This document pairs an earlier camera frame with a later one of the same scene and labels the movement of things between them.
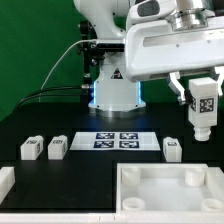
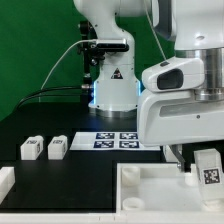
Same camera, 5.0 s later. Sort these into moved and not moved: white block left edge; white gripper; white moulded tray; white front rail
Moved: white gripper
Not moved: white front rail; white block left edge; white moulded tray
